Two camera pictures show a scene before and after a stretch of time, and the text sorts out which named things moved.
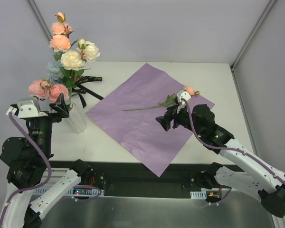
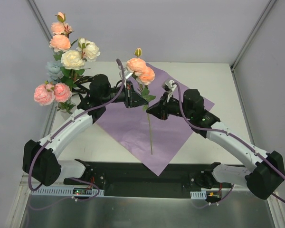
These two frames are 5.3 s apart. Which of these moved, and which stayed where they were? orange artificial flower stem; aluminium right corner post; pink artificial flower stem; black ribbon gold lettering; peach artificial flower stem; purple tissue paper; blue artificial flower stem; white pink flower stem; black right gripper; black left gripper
Moved: black right gripper; pink artificial flower stem; black left gripper; orange artificial flower stem
Stayed: white pink flower stem; black ribbon gold lettering; blue artificial flower stem; purple tissue paper; aluminium right corner post; peach artificial flower stem
